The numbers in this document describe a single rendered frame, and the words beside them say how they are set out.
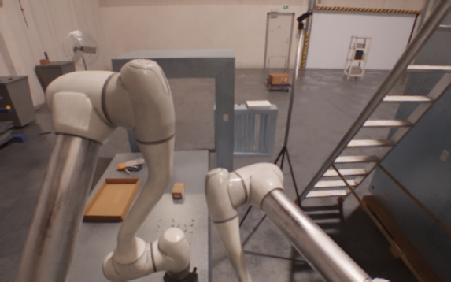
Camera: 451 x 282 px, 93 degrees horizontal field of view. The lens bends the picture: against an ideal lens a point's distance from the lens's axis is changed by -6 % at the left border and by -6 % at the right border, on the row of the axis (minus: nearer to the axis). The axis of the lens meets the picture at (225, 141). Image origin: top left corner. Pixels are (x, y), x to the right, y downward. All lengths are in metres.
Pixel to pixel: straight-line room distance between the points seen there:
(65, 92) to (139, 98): 0.18
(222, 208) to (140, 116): 0.45
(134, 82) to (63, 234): 0.35
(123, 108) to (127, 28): 10.25
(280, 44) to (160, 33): 4.95
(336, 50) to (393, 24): 2.50
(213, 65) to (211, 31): 7.80
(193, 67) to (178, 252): 1.80
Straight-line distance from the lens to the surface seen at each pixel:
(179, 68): 2.33
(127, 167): 2.29
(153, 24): 10.42
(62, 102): 0.62
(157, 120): 0.54
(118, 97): 0.55
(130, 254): 0.84
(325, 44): 11.10
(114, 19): 10.95
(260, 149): 3.63
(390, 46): 12.53
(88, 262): 1.67
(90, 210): 1.99
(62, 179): 0.59
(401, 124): 1.97
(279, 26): 10.28
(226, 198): 0.83
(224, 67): 2.29
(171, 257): 0.86
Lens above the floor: 1.89
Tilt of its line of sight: 28 degrees down
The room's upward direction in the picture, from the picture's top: straight up
